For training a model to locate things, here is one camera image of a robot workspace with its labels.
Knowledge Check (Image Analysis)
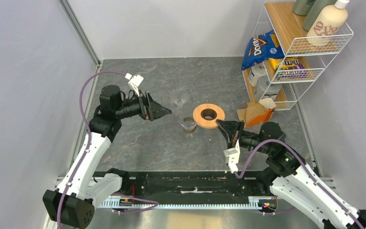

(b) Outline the cream lotion pump bottle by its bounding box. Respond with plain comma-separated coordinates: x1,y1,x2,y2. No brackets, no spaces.
307,0,349,47

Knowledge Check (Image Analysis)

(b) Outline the round wooden dripper stand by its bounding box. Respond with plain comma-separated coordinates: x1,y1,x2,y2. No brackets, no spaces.
193,104,225,129

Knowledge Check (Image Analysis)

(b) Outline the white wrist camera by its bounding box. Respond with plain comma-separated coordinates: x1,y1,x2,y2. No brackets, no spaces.
223,141,240,174
125,73,144,97

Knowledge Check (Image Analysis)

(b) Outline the clear glass dripper cone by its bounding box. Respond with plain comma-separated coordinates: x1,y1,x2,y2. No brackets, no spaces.
170,89,190,107

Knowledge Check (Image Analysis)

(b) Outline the white wire shelf rack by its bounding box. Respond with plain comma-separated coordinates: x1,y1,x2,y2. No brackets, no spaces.
253,0,354,111

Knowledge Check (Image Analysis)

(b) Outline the aluminium corner frame rail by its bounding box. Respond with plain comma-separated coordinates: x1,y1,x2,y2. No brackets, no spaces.
59,0,102,67

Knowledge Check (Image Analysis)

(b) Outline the grey green bottle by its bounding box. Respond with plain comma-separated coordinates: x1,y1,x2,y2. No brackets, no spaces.
302,0,337,31

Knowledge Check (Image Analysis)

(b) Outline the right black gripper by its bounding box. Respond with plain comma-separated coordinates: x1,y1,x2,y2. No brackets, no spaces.
216,119,273,154

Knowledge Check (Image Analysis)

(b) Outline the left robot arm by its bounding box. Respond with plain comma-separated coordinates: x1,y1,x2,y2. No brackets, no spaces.
42,85,172,229

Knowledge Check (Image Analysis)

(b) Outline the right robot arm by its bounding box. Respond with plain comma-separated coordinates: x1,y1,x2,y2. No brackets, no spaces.
216,119,366,229

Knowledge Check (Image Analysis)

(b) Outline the blue Doritos chip bag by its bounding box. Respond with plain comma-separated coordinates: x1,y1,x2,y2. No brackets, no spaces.
241,30,285,71

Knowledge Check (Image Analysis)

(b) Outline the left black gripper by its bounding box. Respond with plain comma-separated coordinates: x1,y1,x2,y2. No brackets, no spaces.
115,90,171,121

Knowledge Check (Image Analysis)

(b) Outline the yellow M&M candy bag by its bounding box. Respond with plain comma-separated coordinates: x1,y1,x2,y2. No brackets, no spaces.
268,57,307,80

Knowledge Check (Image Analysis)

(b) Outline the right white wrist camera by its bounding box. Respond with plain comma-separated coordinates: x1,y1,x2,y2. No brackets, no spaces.
223,141,240,174

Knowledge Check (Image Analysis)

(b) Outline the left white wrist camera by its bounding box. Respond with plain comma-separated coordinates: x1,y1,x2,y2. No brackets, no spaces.
125,73,144,97

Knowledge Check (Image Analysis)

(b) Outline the dark green bottle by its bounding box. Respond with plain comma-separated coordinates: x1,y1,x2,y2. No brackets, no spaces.
292,0,315,16

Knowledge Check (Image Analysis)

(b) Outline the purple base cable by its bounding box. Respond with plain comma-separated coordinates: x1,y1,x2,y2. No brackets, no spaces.
109,193,162,216

